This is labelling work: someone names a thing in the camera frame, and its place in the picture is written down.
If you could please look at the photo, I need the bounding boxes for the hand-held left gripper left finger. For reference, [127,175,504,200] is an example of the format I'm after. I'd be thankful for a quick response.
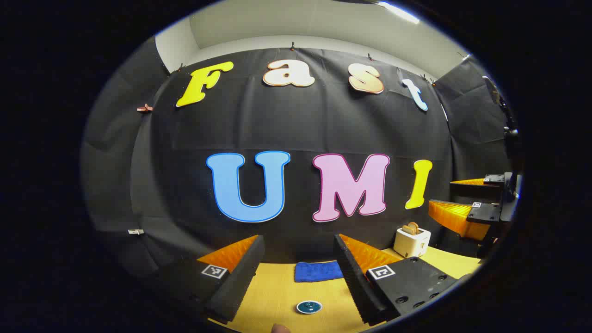
[157,234,265,324]

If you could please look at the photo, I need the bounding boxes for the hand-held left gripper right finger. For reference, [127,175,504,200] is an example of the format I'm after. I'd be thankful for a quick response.
[334,234,472,327]

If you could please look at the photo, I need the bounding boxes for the teal teacup lid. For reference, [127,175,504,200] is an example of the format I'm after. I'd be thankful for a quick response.
[296,300,323,315]

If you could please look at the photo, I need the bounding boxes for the blue towel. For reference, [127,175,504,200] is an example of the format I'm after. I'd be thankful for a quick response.
[295,261,344,283]

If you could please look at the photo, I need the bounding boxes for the white toaster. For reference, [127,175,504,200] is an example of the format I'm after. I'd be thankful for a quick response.
[394,227,432,259]

